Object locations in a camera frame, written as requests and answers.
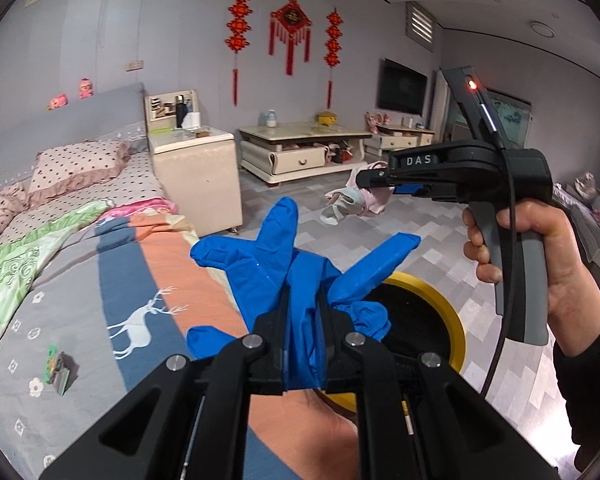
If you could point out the yellow bin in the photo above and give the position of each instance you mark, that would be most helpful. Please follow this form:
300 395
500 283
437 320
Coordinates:
452 325

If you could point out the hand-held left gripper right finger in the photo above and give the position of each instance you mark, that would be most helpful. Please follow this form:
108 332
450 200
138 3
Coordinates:
337 355

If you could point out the wall socket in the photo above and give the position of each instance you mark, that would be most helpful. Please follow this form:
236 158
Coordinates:
134 65

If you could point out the small water jug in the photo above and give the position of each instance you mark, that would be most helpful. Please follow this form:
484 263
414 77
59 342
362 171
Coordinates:
270 119

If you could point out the person's right forearm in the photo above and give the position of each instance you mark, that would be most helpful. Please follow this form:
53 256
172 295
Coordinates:
590 365

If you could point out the blue rubber glove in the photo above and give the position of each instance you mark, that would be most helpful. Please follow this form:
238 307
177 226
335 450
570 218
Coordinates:
305 270

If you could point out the pink grey cloth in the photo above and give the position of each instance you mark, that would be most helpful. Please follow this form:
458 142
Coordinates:
375 201

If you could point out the framed landscape picture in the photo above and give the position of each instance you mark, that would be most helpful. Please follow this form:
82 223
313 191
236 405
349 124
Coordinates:
512 115

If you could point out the green patterned blanket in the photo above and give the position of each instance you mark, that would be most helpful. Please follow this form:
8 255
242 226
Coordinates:
25 255

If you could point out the black bottle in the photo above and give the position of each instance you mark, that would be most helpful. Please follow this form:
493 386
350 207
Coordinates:
181 110

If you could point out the cream nightstand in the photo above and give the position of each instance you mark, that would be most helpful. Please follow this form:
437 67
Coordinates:
200 180

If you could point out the pink plush toy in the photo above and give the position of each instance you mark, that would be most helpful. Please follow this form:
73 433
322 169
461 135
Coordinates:
57 101
85 89

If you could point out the person's right hand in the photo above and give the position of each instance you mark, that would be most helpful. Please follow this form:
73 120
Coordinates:
570 270

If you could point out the grey sofa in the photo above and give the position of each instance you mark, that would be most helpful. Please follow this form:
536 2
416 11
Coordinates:
597 255

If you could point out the cream desk organizer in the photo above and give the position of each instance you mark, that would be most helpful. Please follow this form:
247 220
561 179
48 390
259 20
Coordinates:
160 107

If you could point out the pink dotted quilt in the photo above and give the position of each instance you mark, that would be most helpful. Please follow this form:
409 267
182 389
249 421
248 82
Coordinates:
0 215

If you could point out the cream coffee table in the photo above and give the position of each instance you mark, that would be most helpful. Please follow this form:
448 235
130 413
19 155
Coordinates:
290 160

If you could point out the cream television stand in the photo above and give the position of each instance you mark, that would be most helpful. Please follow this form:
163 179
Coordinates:
400 142

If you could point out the black wall television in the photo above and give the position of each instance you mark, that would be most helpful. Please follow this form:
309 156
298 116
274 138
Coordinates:
402 87

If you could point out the green packet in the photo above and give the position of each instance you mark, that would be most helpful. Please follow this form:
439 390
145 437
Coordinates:
59 367

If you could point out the grey headboard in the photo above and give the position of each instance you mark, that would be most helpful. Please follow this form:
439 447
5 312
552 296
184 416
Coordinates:
55 125

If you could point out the yellow toy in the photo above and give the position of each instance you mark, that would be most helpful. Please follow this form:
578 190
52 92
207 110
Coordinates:
327 117

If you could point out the white tissue pack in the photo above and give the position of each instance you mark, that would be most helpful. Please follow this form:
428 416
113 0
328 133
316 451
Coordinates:
194 120

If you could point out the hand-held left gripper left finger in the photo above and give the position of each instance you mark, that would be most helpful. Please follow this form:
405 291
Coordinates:
272 345

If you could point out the bed with patterned blanket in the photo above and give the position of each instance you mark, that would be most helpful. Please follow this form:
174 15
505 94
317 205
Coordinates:
130 270

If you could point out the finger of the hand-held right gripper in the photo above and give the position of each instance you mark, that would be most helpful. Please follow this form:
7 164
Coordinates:
375 177
407 190

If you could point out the round ceiling light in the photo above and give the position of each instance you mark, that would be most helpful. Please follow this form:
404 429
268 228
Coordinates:
542 28

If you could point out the pink dotted pillow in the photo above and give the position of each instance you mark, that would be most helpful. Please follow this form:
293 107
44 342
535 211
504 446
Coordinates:
75 165

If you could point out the louvered wall vent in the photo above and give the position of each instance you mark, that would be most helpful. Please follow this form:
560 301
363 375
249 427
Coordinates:
421 27

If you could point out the red diamond knot ornament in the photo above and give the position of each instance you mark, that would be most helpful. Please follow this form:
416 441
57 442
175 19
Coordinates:
290 20

